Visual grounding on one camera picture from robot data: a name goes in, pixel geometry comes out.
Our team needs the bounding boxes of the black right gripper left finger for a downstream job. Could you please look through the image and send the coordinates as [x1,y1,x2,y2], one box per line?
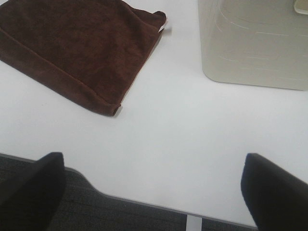
[0,153,66,231]

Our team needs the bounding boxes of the brown towel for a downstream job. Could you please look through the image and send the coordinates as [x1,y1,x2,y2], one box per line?
[0,0,167,116]

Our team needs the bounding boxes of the beige plastic storage bin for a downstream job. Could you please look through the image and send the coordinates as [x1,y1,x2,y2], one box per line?
[198,0,308,90]

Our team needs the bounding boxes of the white table leg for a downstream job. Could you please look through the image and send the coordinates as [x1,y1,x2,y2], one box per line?
[186,215,202,231]

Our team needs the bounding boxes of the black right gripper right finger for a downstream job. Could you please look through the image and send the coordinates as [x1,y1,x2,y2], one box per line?
[241,153,308,231]

